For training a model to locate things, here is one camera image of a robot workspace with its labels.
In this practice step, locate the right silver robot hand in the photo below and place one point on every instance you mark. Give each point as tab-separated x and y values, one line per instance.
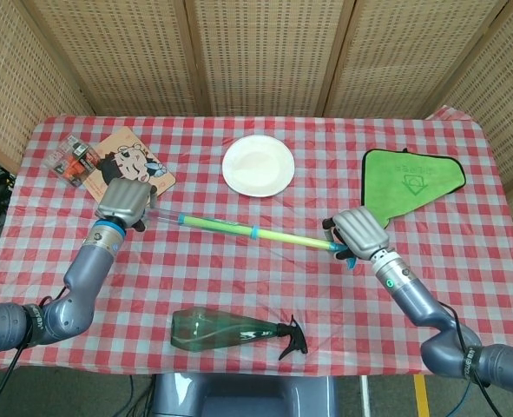
362	234

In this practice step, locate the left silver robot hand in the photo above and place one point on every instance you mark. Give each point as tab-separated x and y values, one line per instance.
123	200

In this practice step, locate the long water squirter tube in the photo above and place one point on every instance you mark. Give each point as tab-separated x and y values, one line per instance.
282	236

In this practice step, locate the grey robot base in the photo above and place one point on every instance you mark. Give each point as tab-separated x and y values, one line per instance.
243	397

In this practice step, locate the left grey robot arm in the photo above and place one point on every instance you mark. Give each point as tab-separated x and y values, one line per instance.
78	286

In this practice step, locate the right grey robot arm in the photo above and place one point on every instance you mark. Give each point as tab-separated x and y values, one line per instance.
416	304

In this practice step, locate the cartoon girl mouse pad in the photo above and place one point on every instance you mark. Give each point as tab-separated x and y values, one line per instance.
126	160

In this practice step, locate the clear package with orange parts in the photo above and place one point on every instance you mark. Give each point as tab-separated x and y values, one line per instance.
71	160

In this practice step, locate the green microfiber cloth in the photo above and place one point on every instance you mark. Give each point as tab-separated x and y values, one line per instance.
403	182

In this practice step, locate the white paper plate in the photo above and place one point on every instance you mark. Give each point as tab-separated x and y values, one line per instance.
258	165

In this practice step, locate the red checkered tablecloth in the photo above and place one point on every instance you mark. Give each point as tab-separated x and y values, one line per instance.
238	282

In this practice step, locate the green plastic spray bottle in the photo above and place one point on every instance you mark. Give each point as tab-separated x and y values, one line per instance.
212	330

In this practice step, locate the woven bamboo folding screen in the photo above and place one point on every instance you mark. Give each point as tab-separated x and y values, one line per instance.
260	56

